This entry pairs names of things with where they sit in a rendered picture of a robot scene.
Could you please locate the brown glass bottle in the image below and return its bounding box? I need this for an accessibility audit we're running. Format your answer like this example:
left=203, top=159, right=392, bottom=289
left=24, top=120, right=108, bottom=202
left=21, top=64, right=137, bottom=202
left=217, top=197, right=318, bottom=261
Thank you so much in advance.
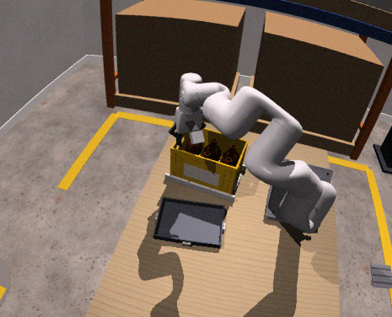
left=222, top=144, right=239, bottom=167
left=204, top=138, right=221, bottom=161
left=224, top=157, right=233, bottom=166

